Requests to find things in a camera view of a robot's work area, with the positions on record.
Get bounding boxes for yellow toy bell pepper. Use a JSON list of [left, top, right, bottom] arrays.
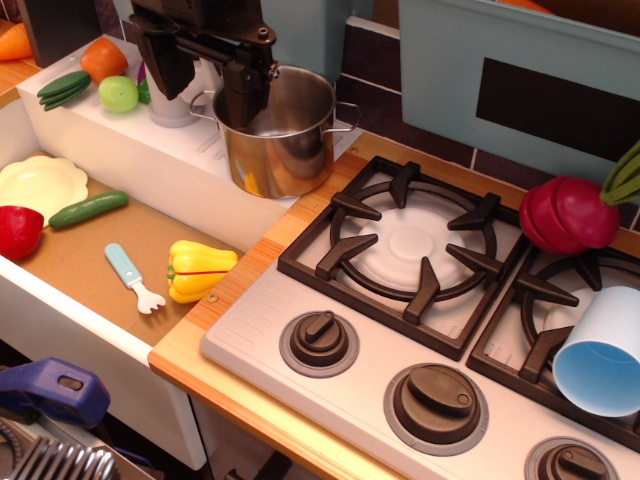
[[166, 240, 239, 304]]

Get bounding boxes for dark green toy leaves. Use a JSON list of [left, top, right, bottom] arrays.
[[36, 71, 91, 111]]

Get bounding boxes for grey toy faucet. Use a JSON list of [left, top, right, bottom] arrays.
[[146, 60, 222, 128]]

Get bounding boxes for left black burner grate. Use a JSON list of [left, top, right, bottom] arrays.
[[278, 157, 527, 360]]

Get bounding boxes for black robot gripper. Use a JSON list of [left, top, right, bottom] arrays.
[[132, 1, 278, 129]]

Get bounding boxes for purple green toy vegetable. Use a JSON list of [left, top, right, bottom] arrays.
[[137, 63, 151, 105]]

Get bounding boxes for red toy radish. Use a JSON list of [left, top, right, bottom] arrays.
[[519, 144, 639, 254]]

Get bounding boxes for right black burner grate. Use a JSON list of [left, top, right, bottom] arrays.
[[467, 247, 639, 452]]

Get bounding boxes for pale yellow toy plate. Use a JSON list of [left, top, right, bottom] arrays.
[[1, 155, 89, 227]]

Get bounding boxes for green toy cucumber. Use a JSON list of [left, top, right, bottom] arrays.
[[48, 190, 129, 229]]

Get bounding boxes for stainless steel cooking pot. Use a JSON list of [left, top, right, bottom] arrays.
[[202, 66, 362, 199]]

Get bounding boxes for blue white toy fork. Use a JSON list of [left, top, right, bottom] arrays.
[[104, 243, 166, 315]]

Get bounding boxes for grey toy stovetop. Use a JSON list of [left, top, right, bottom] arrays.
[[199, 154, 640, 480]]

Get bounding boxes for white toy sink basin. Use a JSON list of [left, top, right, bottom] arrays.
[[1, 54, 290, 470]]

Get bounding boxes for light blue plastic cup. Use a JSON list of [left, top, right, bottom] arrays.
[[552, 286, 639, 418]]

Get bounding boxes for green toy apple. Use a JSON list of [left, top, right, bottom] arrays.
[[98, 76, 139, 113]]

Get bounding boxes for blue clamp handle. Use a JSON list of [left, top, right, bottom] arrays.
[[1, 357, 111, 428]]

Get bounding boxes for left small stove knob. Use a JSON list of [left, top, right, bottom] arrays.
[[279, 310, 360, 379]]

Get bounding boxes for black burner grate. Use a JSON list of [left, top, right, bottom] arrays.
[[467, 247, 639, 452], [278, 157, 527, 360]]

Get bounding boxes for right stove knob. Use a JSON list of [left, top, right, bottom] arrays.
[[524, 437, 619, 480]]

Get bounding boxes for teal toy cabinet panel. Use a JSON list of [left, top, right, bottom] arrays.
[[399, 1, 639, 182]]

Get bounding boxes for red toy tomato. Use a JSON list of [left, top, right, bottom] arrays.
[[1, 205, 44, 261]]

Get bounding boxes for middle large stove knob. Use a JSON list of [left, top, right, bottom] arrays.
[[383, 363, 489, 457]]

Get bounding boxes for orange toy bell pepper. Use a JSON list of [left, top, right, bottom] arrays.
[[80, 37, 129, 84]]

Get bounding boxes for black ribbed metal part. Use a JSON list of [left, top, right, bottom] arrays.
[[1, 421, 120, 479]]

